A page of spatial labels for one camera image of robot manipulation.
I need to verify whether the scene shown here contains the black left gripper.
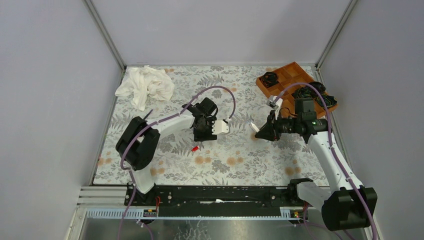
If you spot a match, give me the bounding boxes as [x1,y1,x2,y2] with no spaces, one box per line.
[192,116,217,143]

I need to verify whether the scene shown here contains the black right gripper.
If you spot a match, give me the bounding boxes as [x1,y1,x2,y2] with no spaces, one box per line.
[255,110,301,142]

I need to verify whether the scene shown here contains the white pen orange cap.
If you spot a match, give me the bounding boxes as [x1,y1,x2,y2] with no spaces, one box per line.
[249,122,259,133]

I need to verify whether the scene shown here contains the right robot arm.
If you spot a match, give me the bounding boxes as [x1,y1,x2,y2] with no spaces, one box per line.
[255,95,378,231]

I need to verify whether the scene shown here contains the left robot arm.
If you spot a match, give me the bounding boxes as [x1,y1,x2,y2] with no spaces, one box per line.
[115,97,218,206]

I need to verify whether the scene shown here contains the black pen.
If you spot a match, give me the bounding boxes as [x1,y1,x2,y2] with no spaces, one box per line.
[143,109,153,120]

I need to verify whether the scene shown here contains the floral patterned mat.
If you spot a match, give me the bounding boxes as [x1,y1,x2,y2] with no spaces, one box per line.
[93,66,328,187]

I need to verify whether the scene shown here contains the orange compartment tray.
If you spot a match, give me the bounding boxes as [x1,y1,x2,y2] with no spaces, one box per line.
[256,62,338,118]

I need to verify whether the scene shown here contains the white crumpled cloth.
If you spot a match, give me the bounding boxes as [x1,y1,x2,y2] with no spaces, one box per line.
[114,65,175,111]

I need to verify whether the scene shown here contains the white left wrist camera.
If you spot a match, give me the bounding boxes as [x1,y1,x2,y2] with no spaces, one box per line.
[211,119,230,135]

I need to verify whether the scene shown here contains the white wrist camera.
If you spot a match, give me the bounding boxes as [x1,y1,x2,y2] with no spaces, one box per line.
[266,95,283,116]
[211,119,230,135]

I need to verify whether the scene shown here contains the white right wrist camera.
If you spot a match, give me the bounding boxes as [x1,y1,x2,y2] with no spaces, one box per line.
[266,95,283,116]

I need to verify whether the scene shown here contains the black green cable coil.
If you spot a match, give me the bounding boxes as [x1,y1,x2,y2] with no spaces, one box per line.
[319,93,338,110]

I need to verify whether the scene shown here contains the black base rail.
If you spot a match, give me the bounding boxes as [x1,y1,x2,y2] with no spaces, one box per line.
[123,185,304,218]

